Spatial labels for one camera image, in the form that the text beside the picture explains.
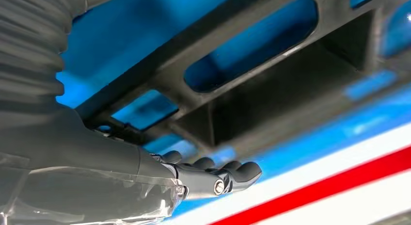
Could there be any blue metal shelf rack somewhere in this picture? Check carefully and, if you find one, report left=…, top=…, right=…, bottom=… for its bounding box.
left=56, top=0, right=411, bottom=218

